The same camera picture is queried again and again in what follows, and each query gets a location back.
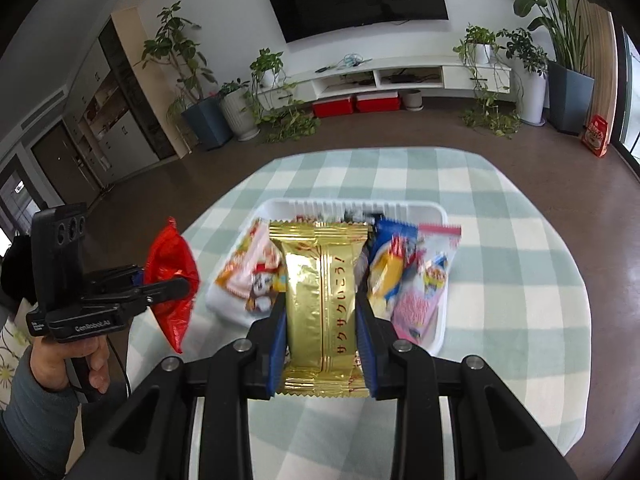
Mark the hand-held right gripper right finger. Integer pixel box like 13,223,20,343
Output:
354,292,578,480

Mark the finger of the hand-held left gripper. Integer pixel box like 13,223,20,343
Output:
85,265,147,292
82,277,192,318

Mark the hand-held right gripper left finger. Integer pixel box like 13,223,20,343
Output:
65,302,290,480

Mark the white plastic tray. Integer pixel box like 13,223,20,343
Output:
206,197,449,356

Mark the gold snack packet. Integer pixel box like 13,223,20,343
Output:
268,220,373,399

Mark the pink cartoon snack packet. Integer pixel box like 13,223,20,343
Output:
392,224,463,346

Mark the pink and white snack packet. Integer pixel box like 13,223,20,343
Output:
215,217,273,306

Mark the blue and red snack packet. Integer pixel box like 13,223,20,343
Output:
367,217,421,321

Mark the person's left forearm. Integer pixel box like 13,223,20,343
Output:
0,345,88,480

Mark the person's left hand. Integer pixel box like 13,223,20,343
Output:
29,335,112,395

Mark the floral printed cloth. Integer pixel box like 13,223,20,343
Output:
0,300,36,411

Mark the brown door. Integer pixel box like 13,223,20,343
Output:
27,122,101,206

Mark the green checked tablecloth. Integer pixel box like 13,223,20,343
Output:
127,147,593,480

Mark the leafy plant in dark pot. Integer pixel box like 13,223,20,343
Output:
134,1,235,152

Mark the plant in white ribbed pot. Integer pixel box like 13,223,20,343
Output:
217,79,261,142

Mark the trailing plant small white pot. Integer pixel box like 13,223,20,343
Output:
452,24,523,138
248,47,322,143

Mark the red storage box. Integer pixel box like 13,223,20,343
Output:
356,92,402,113
312,97,357,119

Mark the white television cabinet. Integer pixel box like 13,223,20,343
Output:
260,62,512,106

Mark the bushy plant tall white pot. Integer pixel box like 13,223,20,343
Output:
497,27,549,127

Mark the red paper bag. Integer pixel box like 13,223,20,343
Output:
580,113,612,159

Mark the large-leaf plant dark square pot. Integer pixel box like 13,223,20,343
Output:
482,0,608,135

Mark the black framed glass door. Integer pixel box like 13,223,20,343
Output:
612,25,640,176

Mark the beige curtain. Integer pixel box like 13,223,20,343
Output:
565,0,618,133

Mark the built-in wall cabinet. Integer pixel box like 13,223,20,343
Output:
62,7,191,186

